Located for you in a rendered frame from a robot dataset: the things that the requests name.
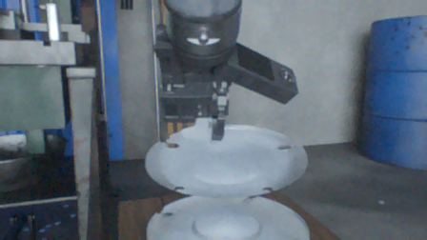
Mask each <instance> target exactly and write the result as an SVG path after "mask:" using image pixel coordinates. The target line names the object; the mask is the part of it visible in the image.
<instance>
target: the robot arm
mask: <svg viewBox="0 0 427 240"><path fill-rule="evenodd" d="M164 10H165V16H166V25H164V24H156V29H155V42H154V47H153V48H154V52H155V57H158V60H159V65H160V93H159V98H160V103H161V110H162V114H163V121H164V123H194V119H196V123H195V125H193V126H192V127H190V128H185V129H183V130H181V132H180V134H181V136H182V137H186V138H190V139H194V140H206V141H209V142H211V144H218V143H219V142H221V141H223V137H224V134H225V116H228V115H229V87H230V86H231V85H232V82H233V83H234V84H237V85H238V86H241V87H243V88H246V89H248V90H251V91H253V92H256V93H258V94H261V95H263V96H266V97H268V98H271V99H273V100H275V101H276V102H279V103H281V104H283V105H286V104H287V102H290V100H292V98H294V97H295V96H297V95H298V94H299V91H298V87H297V84H296V77H295V73H294V71H293V70H292V69H290V68H289V67H286V66H285V65H282V64H281V63H278V62H277V61H274V60H273V59H271V58H269V57H267V56H265V55H263V54H260V53H259V52H256V51H255V50H252V49H249V48H248V47H246V46H244V45H242V44H239V43H238V42H236V40H237V37H238V35H239V26H240V19H241V13H242V0H164ZM163 81H167V82H163ZM165 112H166V113H165ZM209 122H210V123H211V125H210V126H209Z"/></svg>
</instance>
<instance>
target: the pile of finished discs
mask: <svg viewBox="0 0 427 240"><path fill-rule="evenodd" d="M161 212H162V213H156V214H155V215H154V216H153V217H152V219H151V220H150V221H149V225H148V226H147V240H310V236H309V229H308V227H307V224H306V223H305V222H304V220H303V219H302V217H300V216H299V215H298V214H297V213H296V212H294V211H293V210H291V209H290V208H287V207H286V206H283V205H282V204H280V203H277V202H276V201H272V200H270V199H267V198H263V197H260V196H257V197H256V198H253V199H250V198H249V197H247V196H246V197H239V198H209V197H202V196H190V197H188V198H183V199H181V200H177V201H175V202H173V203H170V204H169V205H167V206H166V207H164V210H162V211H161Z"/></svg>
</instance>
